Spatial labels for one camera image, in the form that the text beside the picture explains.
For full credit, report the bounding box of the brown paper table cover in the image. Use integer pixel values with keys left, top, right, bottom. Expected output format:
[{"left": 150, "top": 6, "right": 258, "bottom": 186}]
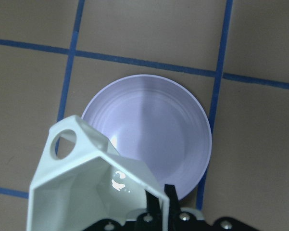
[{"left": 0, "top": 0, "right": 289, "bottom": 231}]

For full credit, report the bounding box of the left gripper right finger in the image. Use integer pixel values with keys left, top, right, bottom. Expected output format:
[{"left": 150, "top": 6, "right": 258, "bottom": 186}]
[{"left": 164, "top": 184, "right": 180, "bottom": 231}]

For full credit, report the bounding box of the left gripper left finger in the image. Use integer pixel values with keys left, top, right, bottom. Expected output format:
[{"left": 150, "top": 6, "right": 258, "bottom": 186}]
[{"left": 144, "top": 191, "right": 162, "bottom": 231}]

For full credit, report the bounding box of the white faceted cup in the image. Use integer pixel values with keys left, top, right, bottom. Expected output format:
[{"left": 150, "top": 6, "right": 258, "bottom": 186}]
[{"left": 26, "top": 115, "right": 169, "bottom": 231}]

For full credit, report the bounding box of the lavender plate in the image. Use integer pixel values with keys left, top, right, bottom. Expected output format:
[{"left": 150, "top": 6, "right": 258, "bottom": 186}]
[{"left": 82, "top": 74, "right": 212, "bottom": 199}]

